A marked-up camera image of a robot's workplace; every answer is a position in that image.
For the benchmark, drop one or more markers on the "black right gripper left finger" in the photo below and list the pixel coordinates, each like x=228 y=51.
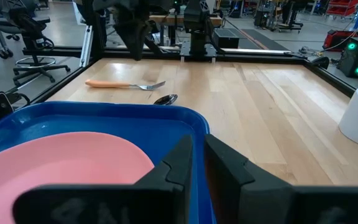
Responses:
x=104 y=205

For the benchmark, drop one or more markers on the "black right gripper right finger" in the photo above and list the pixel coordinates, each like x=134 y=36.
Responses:
x=275 y=205

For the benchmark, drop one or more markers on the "pink round plate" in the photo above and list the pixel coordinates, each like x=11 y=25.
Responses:
x=57 y=161

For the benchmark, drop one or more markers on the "dark metal spoon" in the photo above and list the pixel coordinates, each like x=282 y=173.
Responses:
x=166 y=99

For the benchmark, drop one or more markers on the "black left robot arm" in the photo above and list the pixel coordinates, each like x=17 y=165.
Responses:
x=199 y=28

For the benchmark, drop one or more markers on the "blue plastic tray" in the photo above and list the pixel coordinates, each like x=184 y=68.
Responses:
x=104 y=121

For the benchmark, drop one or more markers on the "wooden workbench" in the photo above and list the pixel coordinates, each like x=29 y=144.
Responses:
x=166 y=19

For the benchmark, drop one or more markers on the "black office chair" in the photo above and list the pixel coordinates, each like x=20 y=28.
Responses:
x=31 y=31

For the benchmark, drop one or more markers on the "black equipment cart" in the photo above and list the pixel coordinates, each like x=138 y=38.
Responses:
x=261 y=18

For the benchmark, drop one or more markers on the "black floor mat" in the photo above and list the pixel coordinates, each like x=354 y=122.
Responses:
x=266 y=39

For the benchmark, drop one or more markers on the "black computer with green fans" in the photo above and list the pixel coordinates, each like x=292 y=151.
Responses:
x=357 y=59

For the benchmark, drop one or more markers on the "red toolbox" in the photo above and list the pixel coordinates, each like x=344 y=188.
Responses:
x=337 y=40

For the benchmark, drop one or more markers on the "red shelf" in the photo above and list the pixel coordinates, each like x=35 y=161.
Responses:
x=342 y=7

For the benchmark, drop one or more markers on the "silver aluminium bracket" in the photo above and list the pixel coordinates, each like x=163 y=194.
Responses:
x=86 y=46

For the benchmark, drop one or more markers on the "black aluminium table frame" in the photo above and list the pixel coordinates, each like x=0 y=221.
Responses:
x=253 y=58

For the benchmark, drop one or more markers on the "black frame clamp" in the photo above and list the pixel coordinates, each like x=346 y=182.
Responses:
x=320 y=62

